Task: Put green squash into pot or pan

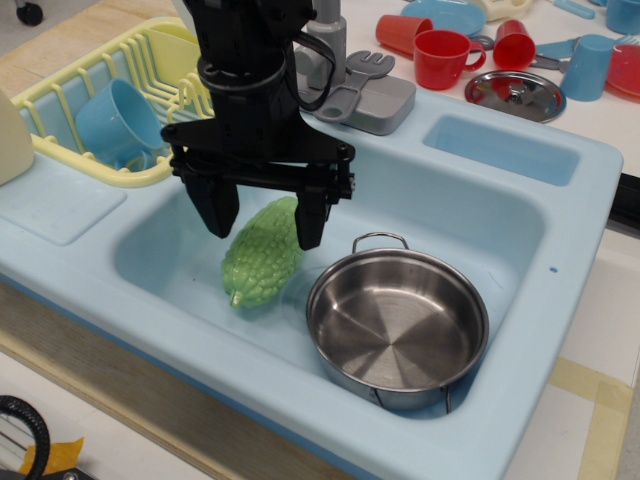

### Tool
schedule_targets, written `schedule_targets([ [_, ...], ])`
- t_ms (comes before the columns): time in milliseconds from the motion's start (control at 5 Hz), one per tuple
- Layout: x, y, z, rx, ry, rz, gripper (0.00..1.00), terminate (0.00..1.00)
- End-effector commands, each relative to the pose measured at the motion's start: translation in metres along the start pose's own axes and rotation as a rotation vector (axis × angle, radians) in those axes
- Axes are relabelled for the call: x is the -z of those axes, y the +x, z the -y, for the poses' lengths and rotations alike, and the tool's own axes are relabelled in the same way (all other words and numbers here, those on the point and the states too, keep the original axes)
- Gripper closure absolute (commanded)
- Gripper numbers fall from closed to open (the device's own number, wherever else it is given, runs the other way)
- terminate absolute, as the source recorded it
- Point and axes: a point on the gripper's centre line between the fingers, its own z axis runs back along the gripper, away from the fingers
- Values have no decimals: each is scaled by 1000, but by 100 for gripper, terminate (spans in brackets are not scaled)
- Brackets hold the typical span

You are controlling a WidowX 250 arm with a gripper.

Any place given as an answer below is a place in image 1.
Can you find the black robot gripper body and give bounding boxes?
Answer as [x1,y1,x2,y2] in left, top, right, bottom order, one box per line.
[162,1,355,201]

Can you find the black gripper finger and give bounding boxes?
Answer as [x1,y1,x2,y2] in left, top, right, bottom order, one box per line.
[184,176,239,238]
[295,191,330,250]

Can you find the green bumpy squash toy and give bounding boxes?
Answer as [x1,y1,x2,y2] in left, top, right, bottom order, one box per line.
[221,197,303,308]

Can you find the stainless steel pot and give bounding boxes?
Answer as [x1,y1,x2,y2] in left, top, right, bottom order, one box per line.
[306,233,489,412]

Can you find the steel pot lid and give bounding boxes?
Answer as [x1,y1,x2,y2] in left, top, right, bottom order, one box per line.
[464,70,566,123]

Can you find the grey toy faucet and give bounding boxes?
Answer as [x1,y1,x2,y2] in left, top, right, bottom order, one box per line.
[295,1,416,135]

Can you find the blue cup in rack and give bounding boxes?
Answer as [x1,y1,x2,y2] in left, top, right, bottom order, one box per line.
[75,78,163,172]

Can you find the yellow dish rack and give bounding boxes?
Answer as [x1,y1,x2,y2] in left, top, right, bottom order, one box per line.
[12,18,214,188]

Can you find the red cup lying down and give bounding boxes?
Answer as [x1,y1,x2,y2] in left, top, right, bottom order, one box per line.
[375,15,434,58]

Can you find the blue plate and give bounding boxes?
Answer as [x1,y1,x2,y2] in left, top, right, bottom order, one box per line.
[400,0,487,36]

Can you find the cream plastic container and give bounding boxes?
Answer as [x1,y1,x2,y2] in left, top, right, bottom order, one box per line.
[0,92,34,185]

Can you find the light blue toy sink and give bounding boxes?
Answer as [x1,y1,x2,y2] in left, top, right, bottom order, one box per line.
[0,84,626,480]

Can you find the black caster wheel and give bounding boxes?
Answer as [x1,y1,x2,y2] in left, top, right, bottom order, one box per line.
[15,0,44,27]

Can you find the red cup upside down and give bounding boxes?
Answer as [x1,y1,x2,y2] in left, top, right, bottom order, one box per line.
[493,20,536,70]

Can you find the yellow tape piece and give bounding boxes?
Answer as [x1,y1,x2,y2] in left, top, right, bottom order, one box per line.
[18,437,84,478]

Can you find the blue toy knife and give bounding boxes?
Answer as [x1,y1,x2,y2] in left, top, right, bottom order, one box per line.
[536,38,578,59]

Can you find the blue cup upside down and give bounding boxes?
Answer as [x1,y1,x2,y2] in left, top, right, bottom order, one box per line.
[560,34,615,102]

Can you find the red mug with handle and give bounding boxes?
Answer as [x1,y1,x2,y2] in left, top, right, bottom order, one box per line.
[413,29,486,90]

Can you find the black corrugated cable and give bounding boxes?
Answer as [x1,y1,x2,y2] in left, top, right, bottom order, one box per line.
[0,395,51,477]

